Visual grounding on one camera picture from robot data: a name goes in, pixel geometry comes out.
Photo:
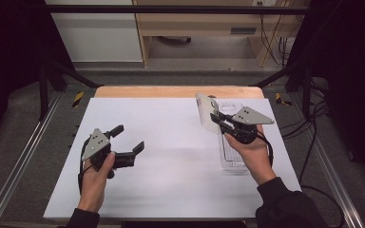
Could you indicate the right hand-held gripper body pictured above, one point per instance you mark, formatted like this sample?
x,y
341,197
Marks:
x,y
247,126

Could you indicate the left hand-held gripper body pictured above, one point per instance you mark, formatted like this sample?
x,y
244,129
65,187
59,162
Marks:
x,y
98,147

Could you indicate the iridescent phone case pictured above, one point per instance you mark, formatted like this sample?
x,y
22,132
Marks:
x,y
206,114

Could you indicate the clear plastic packaging tray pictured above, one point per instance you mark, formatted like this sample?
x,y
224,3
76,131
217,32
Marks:
x,y
231,158

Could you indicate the person's right hand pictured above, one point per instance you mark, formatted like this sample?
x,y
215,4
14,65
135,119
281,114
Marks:
x,y
256,161

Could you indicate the person's left hand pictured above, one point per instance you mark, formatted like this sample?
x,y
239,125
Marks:
x,y
95,186

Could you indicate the white table board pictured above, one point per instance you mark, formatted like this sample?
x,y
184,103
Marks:
x,y
171,171

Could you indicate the yellow black floor tape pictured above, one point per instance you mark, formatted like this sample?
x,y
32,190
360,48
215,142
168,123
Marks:
x,y
279,99
78,99

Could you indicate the wooden table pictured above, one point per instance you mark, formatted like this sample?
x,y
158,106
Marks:
x,y
155,91

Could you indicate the white cabinet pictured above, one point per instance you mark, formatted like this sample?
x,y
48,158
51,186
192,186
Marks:
x,y
98,34

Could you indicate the light wooden desk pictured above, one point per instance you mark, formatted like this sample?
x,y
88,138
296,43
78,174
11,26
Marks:
x,y
196,23

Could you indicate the black curtain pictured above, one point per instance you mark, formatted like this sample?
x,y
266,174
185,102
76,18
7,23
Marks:
x,y
9,57
355,79

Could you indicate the black frame strut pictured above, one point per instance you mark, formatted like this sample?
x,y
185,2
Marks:
x,y
69,74
282,74

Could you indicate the aluminium rail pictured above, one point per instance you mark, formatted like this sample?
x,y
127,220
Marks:
x,y
22,155
329,164

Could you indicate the black horizontal frame bar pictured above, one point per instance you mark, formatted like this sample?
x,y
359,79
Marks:
x,y
171,9

